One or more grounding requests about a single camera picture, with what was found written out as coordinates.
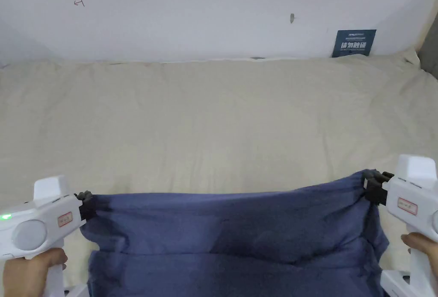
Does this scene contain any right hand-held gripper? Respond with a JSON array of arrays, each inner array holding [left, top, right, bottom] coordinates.
[[362, 154, 438, 297]]

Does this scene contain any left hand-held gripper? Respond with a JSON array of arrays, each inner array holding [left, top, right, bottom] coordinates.
[[0, 175, 101, 297]]

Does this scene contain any dark blue shirt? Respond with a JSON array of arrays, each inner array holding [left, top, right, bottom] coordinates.
[[79, 170, 391, 297]]

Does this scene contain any person's right hand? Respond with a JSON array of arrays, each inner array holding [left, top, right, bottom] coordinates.
[[401, 232, 438, 261]]

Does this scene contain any person's left hand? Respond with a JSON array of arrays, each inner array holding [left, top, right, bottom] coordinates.
[[3, 247, 68, 297]]

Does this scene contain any dark blue sign card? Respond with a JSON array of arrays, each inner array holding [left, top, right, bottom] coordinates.
[[331, 29, 377, 58]]

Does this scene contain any grey padded headboard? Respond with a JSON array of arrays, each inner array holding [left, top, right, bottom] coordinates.
[[417, 12, 438, 81]]

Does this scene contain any bed with beige sheet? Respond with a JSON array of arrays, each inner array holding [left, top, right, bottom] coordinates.
[[0, 49, 438, 297]]

